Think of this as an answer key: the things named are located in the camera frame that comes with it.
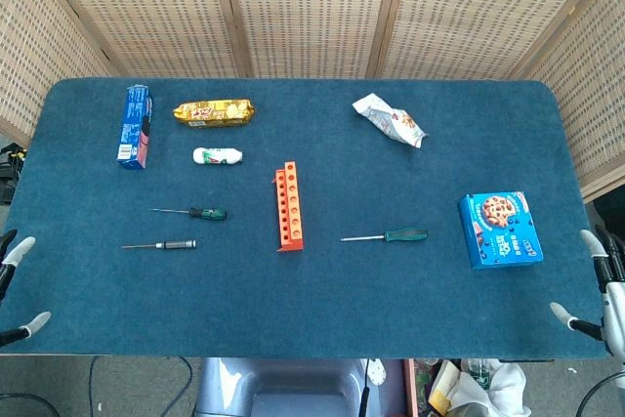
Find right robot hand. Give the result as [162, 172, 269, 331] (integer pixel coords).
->
[550, 224, 625, 379]

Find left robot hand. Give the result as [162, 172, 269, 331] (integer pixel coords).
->
[0, 229, 52, 348]

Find small green-handled screwdriver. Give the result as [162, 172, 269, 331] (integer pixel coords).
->
[149, 206, 228, 222]

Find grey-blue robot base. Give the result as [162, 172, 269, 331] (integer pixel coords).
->
[194, 356, 409, 417]

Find blue chocolate chip cookie box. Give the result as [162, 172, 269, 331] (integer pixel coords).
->
[458, 190, 544, 271]

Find white plastic bag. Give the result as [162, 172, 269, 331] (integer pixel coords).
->
[448, 357, 533, 417]

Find long blue cookie box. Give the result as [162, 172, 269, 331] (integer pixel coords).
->
[115, 84, 154, 171]

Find yellow cardboard box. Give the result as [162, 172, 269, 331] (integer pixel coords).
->
[428, 360, 463, 413]

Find small white bottle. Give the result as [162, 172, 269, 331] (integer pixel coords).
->
[191, 146, 244, 167]

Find large green-black screwdriver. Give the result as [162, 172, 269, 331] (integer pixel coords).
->
[340, 227, 429, 244]

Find gold biscuit packet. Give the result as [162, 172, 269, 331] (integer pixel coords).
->
[172, 99, 256, 129]

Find white perforated plate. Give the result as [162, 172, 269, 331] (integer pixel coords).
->
[366, 357, 387, 387]

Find orange tool holder rack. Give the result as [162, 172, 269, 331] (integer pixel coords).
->
[271, 160, 305, 253]

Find crumpled white snack bag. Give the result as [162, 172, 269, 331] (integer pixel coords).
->
[352, 93, 429, 149]

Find blue felt table cover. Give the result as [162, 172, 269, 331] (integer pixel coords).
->
[0, 77, 619, 359]

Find woven wicker folding screen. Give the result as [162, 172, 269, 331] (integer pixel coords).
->
[0, 0, 625, 203]

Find black equipment with yellow cables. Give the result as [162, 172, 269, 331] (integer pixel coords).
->
[0, 142, 28, 206]

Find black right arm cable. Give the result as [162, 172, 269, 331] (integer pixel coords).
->
[575, 370, 625, 417]

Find blue floor cable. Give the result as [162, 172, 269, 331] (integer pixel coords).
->
[87, 356, 99, 413]

